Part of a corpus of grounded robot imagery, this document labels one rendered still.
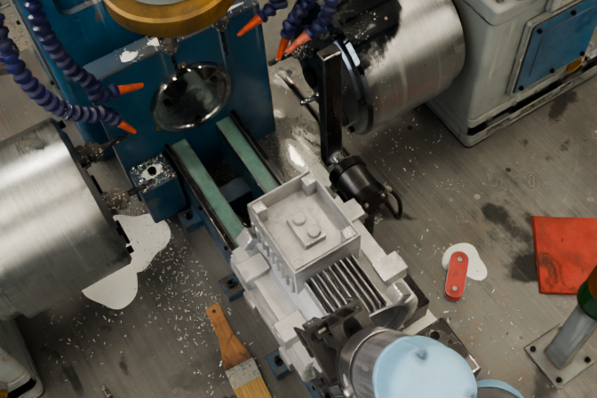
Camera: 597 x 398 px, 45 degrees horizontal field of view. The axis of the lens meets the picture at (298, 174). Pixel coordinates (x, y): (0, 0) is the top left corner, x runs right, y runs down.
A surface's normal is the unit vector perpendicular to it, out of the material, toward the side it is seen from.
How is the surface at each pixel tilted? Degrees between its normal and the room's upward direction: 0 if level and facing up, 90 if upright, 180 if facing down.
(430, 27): 43
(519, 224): 0
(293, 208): 0
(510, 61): 89
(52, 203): 32
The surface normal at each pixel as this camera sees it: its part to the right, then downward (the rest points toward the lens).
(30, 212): 0.23, -0.08
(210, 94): 0.52, 0.70
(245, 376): -0.05, -0.54
